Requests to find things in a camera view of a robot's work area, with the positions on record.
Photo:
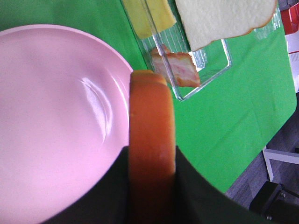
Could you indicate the black metal stand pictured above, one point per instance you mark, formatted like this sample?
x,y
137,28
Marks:
x,y
270,203

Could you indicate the yellow cheese slice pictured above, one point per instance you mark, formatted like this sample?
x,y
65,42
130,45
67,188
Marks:
x,y
149,17

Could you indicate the toast bread slice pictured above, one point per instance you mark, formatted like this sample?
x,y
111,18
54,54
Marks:
x,y
206,21
151,151

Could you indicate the green tablecloth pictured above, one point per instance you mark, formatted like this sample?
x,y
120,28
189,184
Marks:
x,y
222,128

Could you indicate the right clear plastic tray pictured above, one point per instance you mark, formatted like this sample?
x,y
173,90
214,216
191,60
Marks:
x,y
211,61

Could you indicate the white table frame leg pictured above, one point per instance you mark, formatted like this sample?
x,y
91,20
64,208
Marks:
x,y
276,155

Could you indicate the bacon strip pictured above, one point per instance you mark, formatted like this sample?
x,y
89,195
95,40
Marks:
x,y
181,64

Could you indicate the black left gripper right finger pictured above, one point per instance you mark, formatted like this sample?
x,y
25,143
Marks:
x,y
198,202

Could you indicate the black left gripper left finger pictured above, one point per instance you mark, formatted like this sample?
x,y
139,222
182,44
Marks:
x,y
105,203

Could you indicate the pink round plate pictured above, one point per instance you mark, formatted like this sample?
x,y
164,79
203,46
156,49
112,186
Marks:
x,y
63,118

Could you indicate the red and white box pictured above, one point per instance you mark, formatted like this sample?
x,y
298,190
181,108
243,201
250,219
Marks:
x,y
289,10

